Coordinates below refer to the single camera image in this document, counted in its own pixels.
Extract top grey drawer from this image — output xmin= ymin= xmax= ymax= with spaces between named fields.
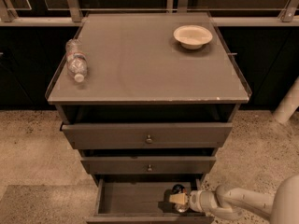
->
xmin=62 ymin=122 xmax=232 ymax=149

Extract bottom grey open drawer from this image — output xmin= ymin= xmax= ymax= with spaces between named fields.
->
xmin=86 ymin=178 xmax=213 ymax=224

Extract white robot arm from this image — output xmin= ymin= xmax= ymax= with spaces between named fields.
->
xmin=169 ymin=175 xmax=299 ymax=224

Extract middle grey drawer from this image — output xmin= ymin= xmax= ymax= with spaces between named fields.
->
xmin=81 ymin=156 xmax=216 ymax=175

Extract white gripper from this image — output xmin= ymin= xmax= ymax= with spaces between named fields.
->
xmin=169 ymin=190 xmax=216 ymax=212

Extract clear plastic water bottle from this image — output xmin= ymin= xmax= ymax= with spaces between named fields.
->
xmin=65 ymin=39 xmax=88 ymax=83

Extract blue pepsi can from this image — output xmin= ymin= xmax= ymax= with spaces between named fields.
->
xmin=172 ymin=184 xmax=189 ymax=213

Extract grey drawer cabinet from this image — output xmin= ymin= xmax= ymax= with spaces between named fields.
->
xmin=45 ymin=12 xmax=252 ymax=224

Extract white paper bowl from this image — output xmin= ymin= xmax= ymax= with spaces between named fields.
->
xmin=173 ymin=25 xmax=213 ymax=50

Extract white pipe post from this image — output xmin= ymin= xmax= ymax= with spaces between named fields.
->
xmin=273 ymin=77 xmax=299 ymax=123

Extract metal window railing frame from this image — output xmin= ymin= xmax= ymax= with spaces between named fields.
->
xmin=1 ymin=0 xmax=298 ymax=22

